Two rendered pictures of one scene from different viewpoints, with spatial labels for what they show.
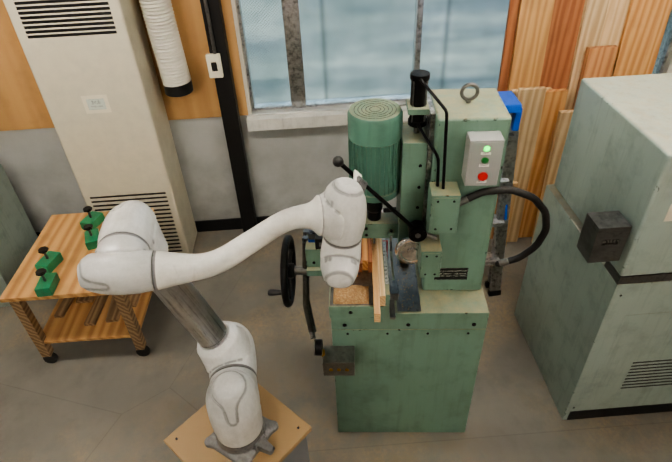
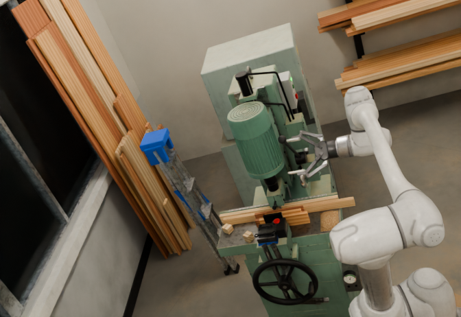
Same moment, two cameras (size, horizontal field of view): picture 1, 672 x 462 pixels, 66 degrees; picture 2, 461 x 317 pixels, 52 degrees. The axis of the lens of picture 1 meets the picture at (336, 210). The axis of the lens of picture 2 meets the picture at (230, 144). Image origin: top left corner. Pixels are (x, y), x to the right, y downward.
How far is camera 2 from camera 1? 1.96 m
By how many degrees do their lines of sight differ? 61
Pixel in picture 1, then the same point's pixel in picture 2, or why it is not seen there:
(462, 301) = (320, 184)
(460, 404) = not seen: hidden behind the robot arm
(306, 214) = (372, 112)
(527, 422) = not seen: hidden behind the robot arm
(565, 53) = (106, 116)
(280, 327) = not seen: outside the picture
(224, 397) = (439, 276)
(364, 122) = (262, 112)
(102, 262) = (428, 208)
